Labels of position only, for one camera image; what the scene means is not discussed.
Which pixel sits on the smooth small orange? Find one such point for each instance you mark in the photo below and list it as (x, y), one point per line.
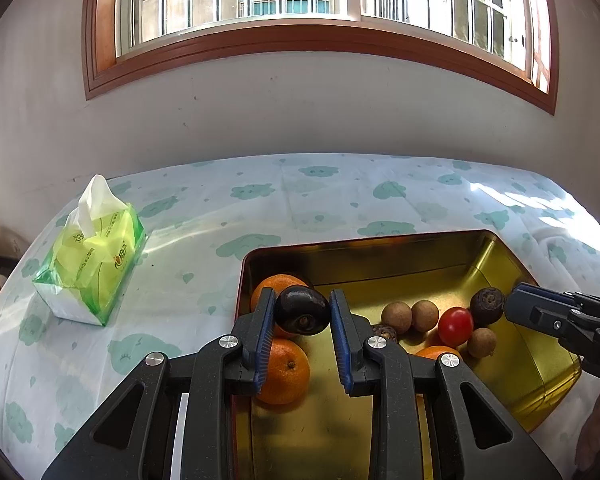
(432, 352)

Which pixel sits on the large barred window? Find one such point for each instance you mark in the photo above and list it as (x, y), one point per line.
(330, 40)

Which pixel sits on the brown longan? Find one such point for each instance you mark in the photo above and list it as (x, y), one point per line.
(481, 342)
(396, 316)
(424, 315)

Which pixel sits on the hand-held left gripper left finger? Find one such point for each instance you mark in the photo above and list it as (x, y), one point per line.
(265, 345)

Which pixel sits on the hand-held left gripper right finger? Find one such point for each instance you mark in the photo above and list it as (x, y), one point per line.
(341, 345)

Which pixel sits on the dark purple plum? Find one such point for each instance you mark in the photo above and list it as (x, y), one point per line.
(301, 308)

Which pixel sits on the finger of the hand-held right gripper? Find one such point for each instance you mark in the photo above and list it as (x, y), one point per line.
(545, 290)
(530, 312)

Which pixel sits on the green tissue pack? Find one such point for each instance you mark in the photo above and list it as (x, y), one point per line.
(90, 265)

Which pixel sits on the red cherry tomato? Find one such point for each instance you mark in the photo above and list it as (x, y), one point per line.
(455, 326)

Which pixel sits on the dark wrinkled passion fruit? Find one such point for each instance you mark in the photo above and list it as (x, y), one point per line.
(386, 331)
(486, 302)

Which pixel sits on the red and gold tin box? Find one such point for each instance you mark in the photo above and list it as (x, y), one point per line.
(420, 270)

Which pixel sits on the mandarin orange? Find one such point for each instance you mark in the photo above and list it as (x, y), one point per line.
(275, 284)
(287, 370)

